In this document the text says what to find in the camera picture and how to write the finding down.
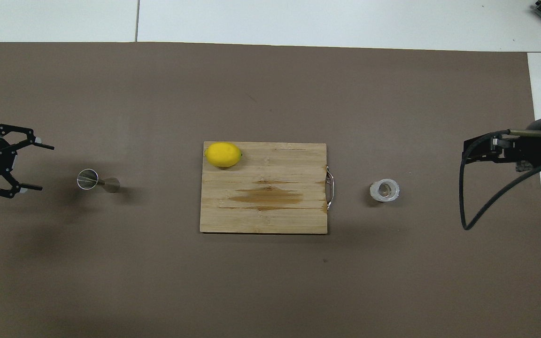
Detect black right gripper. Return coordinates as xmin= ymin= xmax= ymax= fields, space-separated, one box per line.
xmin=462 ymin=115 xmax=541 ymax=173

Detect steel double jigger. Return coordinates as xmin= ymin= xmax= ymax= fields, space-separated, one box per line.
xmin=77 ymin=169 xmax=121 ymax=193

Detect frosted glass cup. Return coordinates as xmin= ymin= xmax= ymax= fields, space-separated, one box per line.
xmin=370 ymin=178 xmax=400 ymax=203

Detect yellow lemon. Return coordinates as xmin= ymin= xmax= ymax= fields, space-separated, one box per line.
xmin=205 ymin=142 xmax=243 ymax=168

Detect wooden cutting board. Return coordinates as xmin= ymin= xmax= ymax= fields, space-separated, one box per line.
xmin=200 ymin=142 xmax=328 ymax=234

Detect brown table mat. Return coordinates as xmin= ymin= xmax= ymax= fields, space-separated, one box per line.
xmin=0 ymin=41 xmax=541 ymax=338

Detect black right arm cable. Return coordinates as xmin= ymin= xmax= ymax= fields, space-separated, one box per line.
xmin=458 ymin=129 xmax=541 ymax=231

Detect metal cutting board handle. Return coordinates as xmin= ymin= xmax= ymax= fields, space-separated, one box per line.
xmin=325 ymin=165 xmax=335 ymax=210

